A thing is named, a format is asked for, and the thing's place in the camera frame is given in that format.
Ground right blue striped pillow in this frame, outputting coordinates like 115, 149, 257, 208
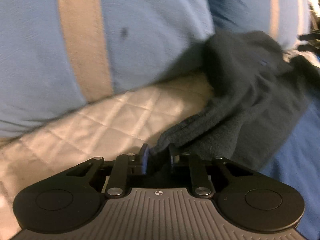
208, 0, 310, 50

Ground blue navy fleece jacket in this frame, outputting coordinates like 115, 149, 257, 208
150, 29, 320, 240

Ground left blue striped pillow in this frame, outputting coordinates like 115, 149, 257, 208
1, 0, 214, 139

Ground grey quilted bedspread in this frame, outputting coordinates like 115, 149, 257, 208
1, 74, 212, 239

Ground blue striped pillow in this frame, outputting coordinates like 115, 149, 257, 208
208, 0, 310, 50
1, 0, 214, 139

